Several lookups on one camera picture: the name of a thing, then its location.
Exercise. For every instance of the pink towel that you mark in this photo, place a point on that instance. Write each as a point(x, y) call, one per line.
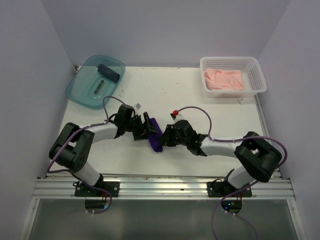
point(224, 80)

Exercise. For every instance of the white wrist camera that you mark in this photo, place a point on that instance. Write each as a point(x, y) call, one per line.
point(137, 106)
point(176, 116)

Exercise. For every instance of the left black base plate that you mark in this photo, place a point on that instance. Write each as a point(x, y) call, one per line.
point(81, 190)

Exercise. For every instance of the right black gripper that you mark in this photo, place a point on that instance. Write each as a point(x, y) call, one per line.
point(166, 138)

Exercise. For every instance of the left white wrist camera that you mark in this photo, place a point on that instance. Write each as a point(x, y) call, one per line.
point(137, 106)

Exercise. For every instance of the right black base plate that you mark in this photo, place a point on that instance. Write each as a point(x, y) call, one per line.
point(217, 188)

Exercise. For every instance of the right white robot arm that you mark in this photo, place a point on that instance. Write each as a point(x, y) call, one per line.
point(258, 158)

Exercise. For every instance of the purple towel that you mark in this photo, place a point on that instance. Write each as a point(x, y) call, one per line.
point(153, 138)

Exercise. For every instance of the white plastic basket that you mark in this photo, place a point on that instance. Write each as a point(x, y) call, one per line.
point(251, 75)

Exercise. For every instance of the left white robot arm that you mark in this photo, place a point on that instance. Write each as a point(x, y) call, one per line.
point(72, 147)

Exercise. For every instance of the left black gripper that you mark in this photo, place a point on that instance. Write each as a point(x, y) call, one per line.
point(141, 133)

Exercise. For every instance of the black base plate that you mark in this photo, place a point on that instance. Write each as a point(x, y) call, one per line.
point(217, 188)
point(81, 190)

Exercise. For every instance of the teal plastic tub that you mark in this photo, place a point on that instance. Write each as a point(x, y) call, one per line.
point(89, 87)

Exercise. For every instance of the aluminium mounting rail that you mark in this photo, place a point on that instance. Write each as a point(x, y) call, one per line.
point(60, 186)

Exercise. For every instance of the dark navy blue towel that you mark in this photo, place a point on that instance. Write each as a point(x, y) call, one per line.
point(108, 73)

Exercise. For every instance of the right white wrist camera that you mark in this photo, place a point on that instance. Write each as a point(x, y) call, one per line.
point(176, 116)

